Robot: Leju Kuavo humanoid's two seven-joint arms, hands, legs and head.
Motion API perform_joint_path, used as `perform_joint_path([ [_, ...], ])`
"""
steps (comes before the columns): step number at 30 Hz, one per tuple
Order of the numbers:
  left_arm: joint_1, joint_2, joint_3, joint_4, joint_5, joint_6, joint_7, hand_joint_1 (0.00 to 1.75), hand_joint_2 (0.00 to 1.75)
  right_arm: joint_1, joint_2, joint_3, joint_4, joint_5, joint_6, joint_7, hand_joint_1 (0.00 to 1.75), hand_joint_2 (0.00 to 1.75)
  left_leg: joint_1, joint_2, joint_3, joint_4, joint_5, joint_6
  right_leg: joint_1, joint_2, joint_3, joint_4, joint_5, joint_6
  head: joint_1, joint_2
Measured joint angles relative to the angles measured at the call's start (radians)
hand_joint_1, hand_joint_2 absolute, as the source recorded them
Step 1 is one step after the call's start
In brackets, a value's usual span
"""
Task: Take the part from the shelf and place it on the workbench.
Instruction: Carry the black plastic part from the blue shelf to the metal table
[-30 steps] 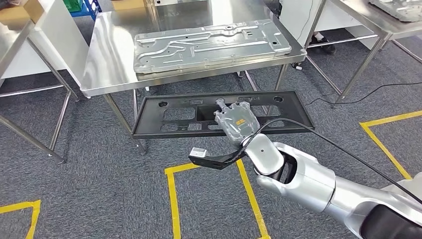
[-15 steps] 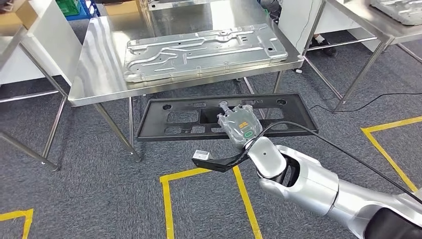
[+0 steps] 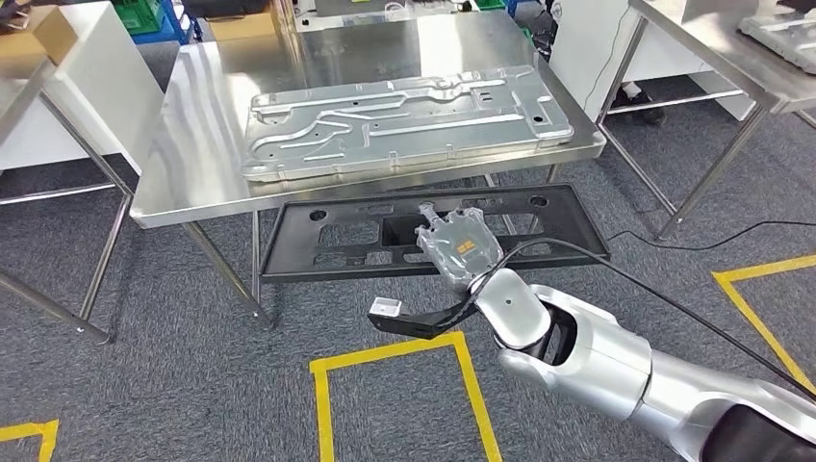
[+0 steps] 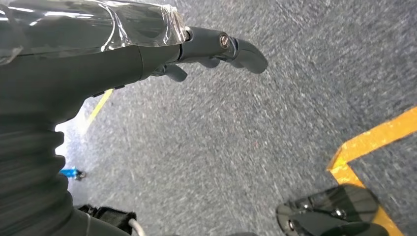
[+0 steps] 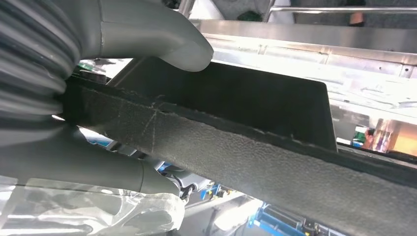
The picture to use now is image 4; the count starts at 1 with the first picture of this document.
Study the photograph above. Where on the black robot foot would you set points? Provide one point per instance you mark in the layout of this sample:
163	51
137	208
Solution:
342	202

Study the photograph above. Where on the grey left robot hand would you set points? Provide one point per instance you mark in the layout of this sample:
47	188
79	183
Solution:
81	65

